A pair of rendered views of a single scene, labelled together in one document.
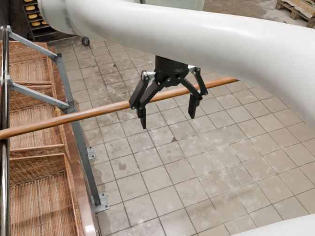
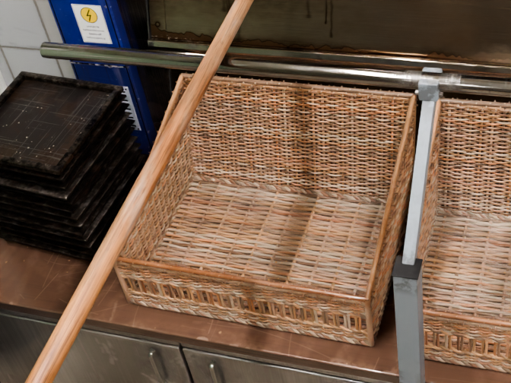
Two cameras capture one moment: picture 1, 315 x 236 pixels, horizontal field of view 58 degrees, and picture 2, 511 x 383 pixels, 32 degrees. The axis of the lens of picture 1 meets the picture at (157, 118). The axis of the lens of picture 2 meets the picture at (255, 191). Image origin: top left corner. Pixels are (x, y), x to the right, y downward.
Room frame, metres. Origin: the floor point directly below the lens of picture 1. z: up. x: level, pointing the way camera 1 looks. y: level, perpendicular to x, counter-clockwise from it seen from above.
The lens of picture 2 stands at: (1.57, -0.36, 2.09)
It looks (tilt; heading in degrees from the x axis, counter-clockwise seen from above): 44 degrees down; 137
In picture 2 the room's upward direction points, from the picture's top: 12 degrees counter-clockwise
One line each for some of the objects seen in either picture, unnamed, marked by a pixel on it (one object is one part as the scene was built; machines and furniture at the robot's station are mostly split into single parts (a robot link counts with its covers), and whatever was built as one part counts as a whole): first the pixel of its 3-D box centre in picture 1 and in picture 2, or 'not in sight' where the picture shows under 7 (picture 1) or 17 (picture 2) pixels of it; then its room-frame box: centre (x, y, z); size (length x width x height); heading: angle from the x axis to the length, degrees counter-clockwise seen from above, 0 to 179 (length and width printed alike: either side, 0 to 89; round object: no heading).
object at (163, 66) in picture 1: (171, 68); not in sight; (0.54, -0.03, 1.50); 0.08 x 0.07 x 0.09; 108
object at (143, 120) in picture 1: (143, 115); not in sight; (0.52, 0.04, 1.37); 0.03 x 0.01 x 0.07; 18
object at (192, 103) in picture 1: (192, 106); not in sight; (0.56, -0.09, 1.37); 0.03 x 0.01 x 0.07; 18
